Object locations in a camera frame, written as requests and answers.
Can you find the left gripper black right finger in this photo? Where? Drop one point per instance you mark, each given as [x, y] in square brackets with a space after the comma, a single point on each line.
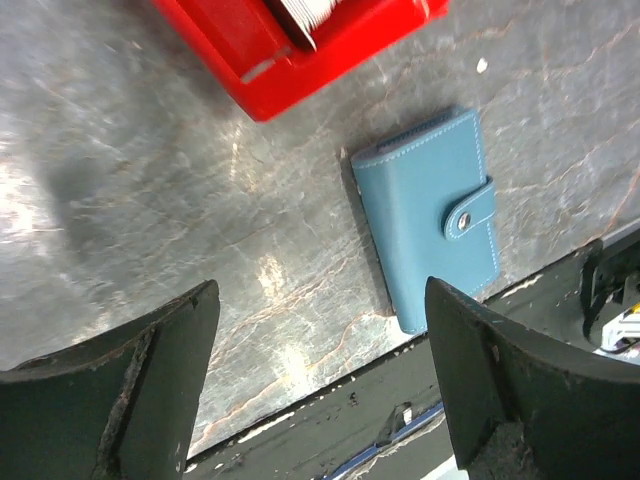
[577, 412]

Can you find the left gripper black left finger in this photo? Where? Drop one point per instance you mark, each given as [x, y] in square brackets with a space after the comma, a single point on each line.
[121, 405]

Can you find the blue leather card holder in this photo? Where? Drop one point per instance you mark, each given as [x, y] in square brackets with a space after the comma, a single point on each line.
[429, 202]

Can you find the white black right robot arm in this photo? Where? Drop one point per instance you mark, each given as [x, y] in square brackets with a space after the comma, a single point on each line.
[610, 299]

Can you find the stack of white cards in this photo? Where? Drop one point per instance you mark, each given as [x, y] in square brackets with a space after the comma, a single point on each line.
[300, 18]

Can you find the red plastic bin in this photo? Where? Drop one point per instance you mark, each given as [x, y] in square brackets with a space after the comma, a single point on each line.
[260, 67]

